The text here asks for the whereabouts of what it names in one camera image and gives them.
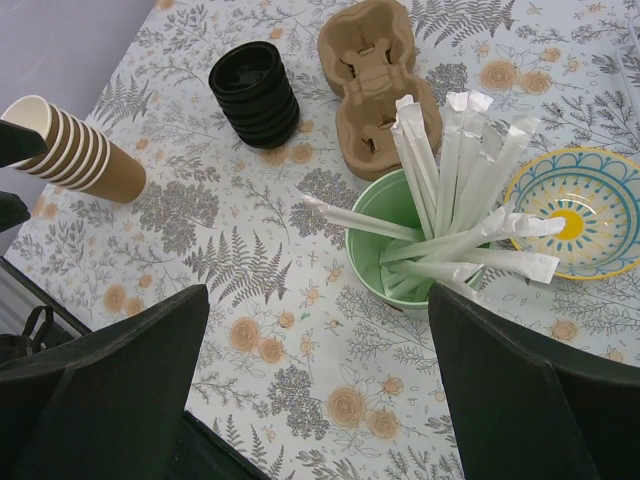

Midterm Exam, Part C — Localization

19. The brown cardboard cup carrier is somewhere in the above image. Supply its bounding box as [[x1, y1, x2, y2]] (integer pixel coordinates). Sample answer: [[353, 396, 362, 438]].
[[317, 1, 443, 181]]

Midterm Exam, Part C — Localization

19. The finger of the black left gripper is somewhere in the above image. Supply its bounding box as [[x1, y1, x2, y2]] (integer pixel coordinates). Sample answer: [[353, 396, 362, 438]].
[[0, 120, 47, 168]]

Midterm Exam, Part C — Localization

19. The stack of brown paper cups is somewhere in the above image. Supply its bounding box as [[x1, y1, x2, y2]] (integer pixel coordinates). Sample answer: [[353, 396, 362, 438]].
[[1, 95, 147, 204]]

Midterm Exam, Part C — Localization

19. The blue yellow patterned bowl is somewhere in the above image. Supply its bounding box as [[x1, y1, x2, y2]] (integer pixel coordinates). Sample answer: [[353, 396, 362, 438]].
[[504, 147, 639, 280]]

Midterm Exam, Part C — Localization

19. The stack of black lids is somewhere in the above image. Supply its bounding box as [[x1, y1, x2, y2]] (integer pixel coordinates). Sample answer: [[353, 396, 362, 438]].
[[208, 41, 300, 150]]

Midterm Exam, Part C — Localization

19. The green straw holder cup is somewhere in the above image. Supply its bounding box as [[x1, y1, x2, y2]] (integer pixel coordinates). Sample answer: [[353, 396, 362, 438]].
[[345, 169, 428, 320]]

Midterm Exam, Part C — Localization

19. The paper wrapped straw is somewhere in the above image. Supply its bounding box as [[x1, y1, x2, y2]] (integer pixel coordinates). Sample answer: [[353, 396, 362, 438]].
[[380, 248, 560, 284], [435, 92, 468, 237], [391, 94, 438, 240], [302, 194, 425, 242]]

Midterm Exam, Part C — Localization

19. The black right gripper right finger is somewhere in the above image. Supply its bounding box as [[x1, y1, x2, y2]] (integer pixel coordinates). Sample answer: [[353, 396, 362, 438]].
[[428, 285, 639, 479]]

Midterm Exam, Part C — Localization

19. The white wire dish rack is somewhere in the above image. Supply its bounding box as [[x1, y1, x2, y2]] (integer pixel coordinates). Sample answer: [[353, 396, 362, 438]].
[[616, 35, 639, 98]]

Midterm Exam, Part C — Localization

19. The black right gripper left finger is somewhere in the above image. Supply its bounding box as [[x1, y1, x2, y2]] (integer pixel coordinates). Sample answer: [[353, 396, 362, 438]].
[[1, 285, 210, 479]]

